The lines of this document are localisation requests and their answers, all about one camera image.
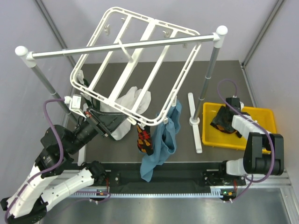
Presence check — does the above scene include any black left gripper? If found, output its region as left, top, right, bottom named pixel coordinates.
left=68, top=105, right=130, bottom=154

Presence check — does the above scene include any argyle sock red yellow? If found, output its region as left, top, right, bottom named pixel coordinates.
left=137, top=125, right=154, bottom=155

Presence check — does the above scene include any white metal drying rack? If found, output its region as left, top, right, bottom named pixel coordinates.
left=14, top=25, right=228, bottom=154

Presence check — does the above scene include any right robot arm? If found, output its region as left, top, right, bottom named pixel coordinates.
left=211, top=97, right=284, bottom=185

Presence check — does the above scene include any white sock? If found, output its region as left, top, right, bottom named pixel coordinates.
left=100, top=86, right=151, bottom=140

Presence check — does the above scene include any white square clip hanger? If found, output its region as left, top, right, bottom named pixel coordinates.
left=70, top=6, right=202, bottom=128

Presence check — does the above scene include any teal blue sock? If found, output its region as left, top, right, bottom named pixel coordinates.
left=140, top=100, right=182, bottom=182

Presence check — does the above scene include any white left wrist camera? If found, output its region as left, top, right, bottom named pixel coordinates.
left=64, top=94, right=82, bottom=112

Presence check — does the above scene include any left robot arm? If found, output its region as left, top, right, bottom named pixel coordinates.
left=0, top=107, right=127, bottom=224

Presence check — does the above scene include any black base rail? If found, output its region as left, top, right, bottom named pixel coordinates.
left=92, top=162, right=245, bottom=194

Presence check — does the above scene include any yellow plastic bin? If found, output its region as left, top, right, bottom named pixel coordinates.
left=202, top=102, right=277, bottom=151

